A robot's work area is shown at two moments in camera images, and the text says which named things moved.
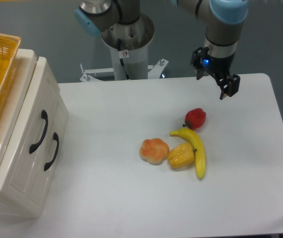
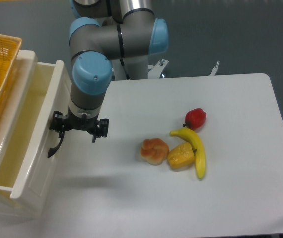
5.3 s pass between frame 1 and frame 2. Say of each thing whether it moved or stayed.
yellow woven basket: stayed
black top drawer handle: moved
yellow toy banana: stayed
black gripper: moved
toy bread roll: stayed
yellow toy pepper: stayed
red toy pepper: stayed
